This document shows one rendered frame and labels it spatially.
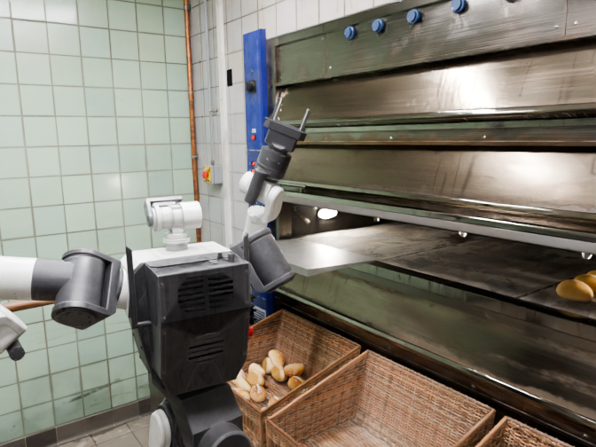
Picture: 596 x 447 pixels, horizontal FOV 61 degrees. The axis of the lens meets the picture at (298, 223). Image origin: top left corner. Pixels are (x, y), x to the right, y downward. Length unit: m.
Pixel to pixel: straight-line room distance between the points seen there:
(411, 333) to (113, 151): 1.91
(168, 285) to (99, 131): 2.01
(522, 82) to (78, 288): 1.22
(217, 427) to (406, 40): 1.31
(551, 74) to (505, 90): 0.13
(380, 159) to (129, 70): 1.66
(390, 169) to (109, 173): 1.71
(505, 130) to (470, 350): 0.68
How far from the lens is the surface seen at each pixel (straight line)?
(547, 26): 1.54
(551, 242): 1.34
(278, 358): 2.39
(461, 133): 1.64
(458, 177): 1.64
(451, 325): 1.77
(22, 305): 1.69
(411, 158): 1.79
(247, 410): 1.95
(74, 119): 2.96
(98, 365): 3.22
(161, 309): 1.06
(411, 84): 1.79
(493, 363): 1.68
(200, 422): 1.23
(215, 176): 2.84
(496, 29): 1.62
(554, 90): 1.48
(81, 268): 1.17
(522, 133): 1.53
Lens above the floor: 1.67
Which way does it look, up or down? 10 degrees down
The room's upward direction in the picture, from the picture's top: 1 degrees counter-clockwise
